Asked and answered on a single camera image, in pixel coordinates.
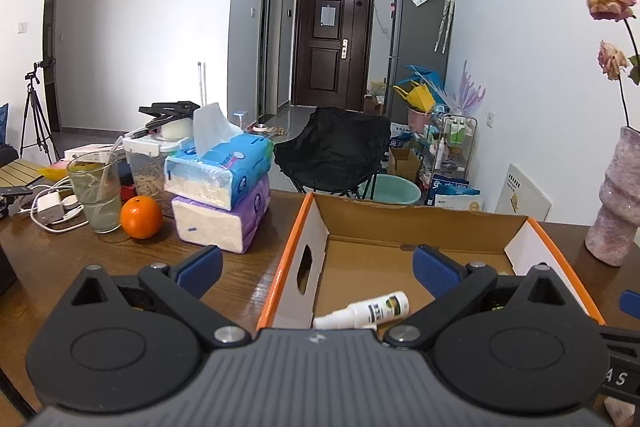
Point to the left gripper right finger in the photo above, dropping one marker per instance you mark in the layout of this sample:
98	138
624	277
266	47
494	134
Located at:
457	291

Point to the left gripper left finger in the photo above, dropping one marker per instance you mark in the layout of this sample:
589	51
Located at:
177	292

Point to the white spray bottle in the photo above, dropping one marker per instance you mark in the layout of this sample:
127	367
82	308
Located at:
366	314

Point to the purple tissue pack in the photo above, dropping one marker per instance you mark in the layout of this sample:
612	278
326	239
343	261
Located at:
232	230

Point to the orange fruit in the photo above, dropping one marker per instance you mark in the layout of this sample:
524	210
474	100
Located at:
141	217

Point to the white board on floor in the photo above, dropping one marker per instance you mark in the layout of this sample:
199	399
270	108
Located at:
520	196

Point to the teal plastic basin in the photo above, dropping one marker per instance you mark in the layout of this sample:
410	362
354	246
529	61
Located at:
390	190

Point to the orange red cardboard box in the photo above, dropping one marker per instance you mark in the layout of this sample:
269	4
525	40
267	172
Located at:
343	250

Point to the small cardboard box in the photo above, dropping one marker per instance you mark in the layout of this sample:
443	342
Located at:
404	163

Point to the blue tissue pack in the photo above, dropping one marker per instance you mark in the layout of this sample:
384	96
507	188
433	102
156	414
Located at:
222	165

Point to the metal storage rack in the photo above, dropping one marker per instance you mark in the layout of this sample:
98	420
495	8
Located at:
447	148

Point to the clear food container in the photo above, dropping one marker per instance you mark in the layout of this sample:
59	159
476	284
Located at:
146	156

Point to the glass cup with straw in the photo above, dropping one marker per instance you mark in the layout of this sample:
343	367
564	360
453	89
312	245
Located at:
95	180

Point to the pink textured vase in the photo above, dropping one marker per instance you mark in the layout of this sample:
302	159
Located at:
611	236

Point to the black folding chair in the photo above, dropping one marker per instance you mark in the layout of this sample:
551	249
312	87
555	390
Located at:
339	152

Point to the grey refrigerator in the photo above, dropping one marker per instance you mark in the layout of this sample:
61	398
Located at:
413	36

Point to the dark brown door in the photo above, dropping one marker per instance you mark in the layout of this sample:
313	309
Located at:
331	52

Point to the dried pink roses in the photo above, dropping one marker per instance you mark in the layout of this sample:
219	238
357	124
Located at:
612	60

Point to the white charger with cable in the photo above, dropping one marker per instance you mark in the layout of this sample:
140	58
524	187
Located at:
53	207

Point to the camera tripod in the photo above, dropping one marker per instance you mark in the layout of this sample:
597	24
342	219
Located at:
33	109

